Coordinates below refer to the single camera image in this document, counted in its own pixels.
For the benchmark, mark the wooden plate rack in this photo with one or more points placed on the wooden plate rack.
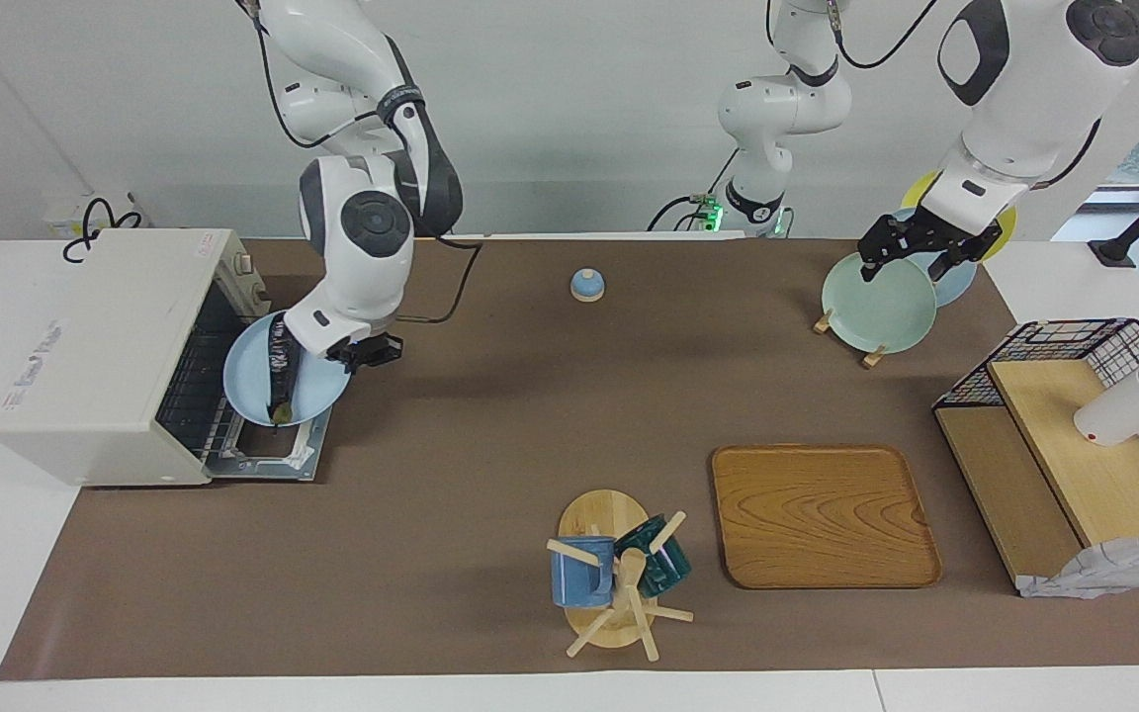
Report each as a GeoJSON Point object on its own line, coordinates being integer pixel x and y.
{"type": "Point", "coordinates": [822, 323]}

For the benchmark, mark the blue mug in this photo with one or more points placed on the blue mug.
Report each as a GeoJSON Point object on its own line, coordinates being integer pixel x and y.
{"type": "Point", "coordinates": [579, 578]}

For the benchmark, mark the wooden mug tree stand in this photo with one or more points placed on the wooden mug tree stand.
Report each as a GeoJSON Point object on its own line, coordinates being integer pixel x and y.
{"type": "Point", "coordinates": [599, 514]}

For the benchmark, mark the wooden serving tray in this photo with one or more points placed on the wooden serving tray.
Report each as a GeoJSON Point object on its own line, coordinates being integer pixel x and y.
{"type": "Point", "coordinates": [827, 514]}

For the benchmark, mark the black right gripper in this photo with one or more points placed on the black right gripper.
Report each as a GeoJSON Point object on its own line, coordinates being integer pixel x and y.
{"type": "Point", "coordinates": [372, 348]}

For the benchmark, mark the light blue racked plate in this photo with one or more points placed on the light blue racked plate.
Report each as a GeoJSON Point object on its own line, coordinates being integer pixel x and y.
{"type": "Point", "coordinates": [955, 287]}

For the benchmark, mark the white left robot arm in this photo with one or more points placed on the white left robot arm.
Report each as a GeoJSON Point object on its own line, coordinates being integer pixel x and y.
{"type": "Point", "coordinates": [1024, 99]}

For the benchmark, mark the beige toaster oven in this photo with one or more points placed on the beige toaster oven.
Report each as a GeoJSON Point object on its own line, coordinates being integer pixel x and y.
{"type": "Point", "coordinates": [105, 346]}

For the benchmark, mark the white cup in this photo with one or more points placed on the white cup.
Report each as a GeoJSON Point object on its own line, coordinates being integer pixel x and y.
{"type": "Point", "coordinates": [1118, 415]}

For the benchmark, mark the dark green mug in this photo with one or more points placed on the dark green mug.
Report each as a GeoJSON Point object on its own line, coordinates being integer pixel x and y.
{"type": "Point", "coordinates": [663, 569]}

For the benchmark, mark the pale green plate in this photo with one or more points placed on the pale green plate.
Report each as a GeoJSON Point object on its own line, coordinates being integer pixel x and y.
{"type": "Point", "coordinates": [876, 311]}

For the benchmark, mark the brown table mat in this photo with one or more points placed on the brown table mat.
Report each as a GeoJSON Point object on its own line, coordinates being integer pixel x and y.
{"type": "Point", "coordinates": [431, 494]}

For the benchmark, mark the dark purple eggplant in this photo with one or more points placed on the dark purple eggplant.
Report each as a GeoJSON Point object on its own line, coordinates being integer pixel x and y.
{"type": "Point", "coordinates": [283, 371]}

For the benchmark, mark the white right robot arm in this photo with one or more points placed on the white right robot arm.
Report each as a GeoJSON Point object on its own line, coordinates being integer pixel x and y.
{"type": "Point", "coordinates": [362, 277]}

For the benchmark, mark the yellow plate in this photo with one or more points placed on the yellow plate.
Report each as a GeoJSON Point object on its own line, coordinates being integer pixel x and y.
{"type": "Point", "coordinates": [919, 188]}

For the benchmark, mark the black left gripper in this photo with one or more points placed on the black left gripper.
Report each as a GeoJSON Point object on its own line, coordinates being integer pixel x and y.
{"type": "Point", "coordinates": [930, 235]}

